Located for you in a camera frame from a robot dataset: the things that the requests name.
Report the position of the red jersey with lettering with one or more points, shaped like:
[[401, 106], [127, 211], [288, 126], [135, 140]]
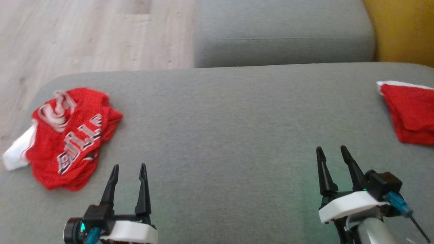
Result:
[[84, 105]]

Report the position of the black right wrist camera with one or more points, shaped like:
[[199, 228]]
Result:
[[385, 184]]

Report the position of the red garment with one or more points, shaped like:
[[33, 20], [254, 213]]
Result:
[[413, 112]]

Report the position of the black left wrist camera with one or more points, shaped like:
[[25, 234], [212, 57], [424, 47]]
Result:
[[96, 215]]

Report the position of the yellow sofa cushion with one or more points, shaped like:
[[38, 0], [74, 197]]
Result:
[[403, 30]]

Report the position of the grey fabric sofa seat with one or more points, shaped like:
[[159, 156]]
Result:
[[220, 118]]

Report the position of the grey sofa chaise cushion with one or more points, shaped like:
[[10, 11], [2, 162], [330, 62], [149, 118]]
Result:
[[281, 30]]

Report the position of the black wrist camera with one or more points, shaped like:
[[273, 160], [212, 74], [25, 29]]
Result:
[[96, 215], [385, 184]]

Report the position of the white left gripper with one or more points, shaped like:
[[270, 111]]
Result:
[[132, 232]]

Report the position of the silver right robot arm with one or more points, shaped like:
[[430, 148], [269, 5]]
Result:
[[373, 234]]

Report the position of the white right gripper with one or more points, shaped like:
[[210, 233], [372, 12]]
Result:
[[349, 205]]

